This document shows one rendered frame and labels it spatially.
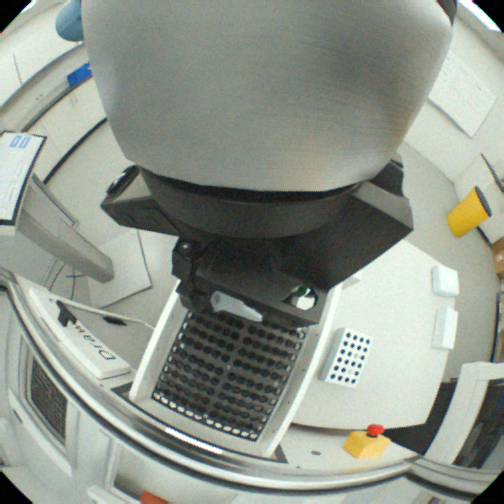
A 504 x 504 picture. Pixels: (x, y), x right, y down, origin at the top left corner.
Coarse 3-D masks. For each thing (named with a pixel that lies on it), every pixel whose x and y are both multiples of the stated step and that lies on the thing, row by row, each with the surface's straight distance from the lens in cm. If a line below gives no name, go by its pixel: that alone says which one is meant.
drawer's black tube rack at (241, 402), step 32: (192, 320) 31; (224, 320) 31; (288, 320) 34; (192, 352) 31; (224, 352) 31; (256, 352) 31; (288, 352) 31; (160, 384) 34; (192, 384) 35; (224, 384) 35; (256, 384) 35; (192, 416) 34; (224, 416) 37; (256, 416) 37
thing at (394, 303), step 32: (384, 256) 63; (416, 256) 74; (352, 288) 53; (384, 288) 59; (416, 288) 69; (352, 320) 52; (384, 320) 58; (416, 320) 68; (384, 352) 58; (416, 352) 68; (320, 384) 50; (384, 384) 60; (416, 384) 72; (320, 416) 53; (352, 416) 58; (384, 416) 65; (416, 416) 79
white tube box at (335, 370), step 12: (336, 336) 49; (348, 336) 48; (360, 336) 48; (336, 348) 47; (348, 348) 47; (360, 348) 49; (336, 360) 46; (348, 360) 48; (360, 360) 49; (324, 372) 47; (336, 372) 46; (360, 372) 50; (348, 384) 49
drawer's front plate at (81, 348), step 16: (32, 288) 55; (48, 304) 52; (48, 320) 46; (64, 336) 42; (80, 336) 46; (80, 352) 39; (96, 352) 42; (112, 352) 47; (96, 368) 37; (112, 368) 39; (128, 368) 44
